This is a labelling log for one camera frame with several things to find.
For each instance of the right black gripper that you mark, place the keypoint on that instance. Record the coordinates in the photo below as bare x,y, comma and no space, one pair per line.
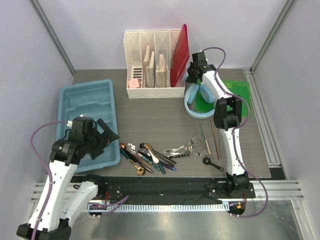
188,78

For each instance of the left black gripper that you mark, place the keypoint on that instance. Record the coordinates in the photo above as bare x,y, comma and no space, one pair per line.
106,137

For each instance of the black knife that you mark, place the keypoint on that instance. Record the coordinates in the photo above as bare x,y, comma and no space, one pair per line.
142,165

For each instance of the gold spoon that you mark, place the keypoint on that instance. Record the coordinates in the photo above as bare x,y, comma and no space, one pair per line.
139,170

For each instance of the purple handled utensil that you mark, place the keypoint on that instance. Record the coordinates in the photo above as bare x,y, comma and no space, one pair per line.
165,165

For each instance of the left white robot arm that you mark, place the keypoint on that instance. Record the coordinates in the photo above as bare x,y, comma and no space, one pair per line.
53,219

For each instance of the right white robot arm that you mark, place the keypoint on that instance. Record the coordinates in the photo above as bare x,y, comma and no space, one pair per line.
227,117

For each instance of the blue headphones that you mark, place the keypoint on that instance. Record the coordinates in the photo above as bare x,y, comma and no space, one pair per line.
199,101

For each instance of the wooden board right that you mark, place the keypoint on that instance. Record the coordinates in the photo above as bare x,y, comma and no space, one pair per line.
161,72

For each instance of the wooden board middle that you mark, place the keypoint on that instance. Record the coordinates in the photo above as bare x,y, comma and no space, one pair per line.
150,71

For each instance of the white file organizer rack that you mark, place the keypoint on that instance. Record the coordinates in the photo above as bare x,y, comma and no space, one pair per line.
161,42

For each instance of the light wooden board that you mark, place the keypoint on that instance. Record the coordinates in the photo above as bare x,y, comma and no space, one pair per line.
145,64

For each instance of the white ceramic spoon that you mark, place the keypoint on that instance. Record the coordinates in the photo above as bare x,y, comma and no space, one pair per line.
154,158

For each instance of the pink cube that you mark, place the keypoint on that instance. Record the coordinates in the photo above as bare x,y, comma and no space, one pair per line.
134,83

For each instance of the silver fork upper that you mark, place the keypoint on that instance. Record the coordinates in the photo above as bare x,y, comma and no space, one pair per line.
192,141

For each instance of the thin grey chopstick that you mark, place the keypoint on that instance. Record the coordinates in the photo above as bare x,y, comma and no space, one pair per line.
199,138

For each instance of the silver fork right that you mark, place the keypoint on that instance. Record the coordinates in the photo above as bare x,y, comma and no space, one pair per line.
198,154

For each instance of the black measuring spoon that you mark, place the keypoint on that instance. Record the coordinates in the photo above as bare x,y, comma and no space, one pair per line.
207,161

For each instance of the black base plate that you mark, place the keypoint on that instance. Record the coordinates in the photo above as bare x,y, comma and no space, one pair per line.
171,190

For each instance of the patterned handle fork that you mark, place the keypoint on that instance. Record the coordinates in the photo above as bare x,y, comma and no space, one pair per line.
182,155

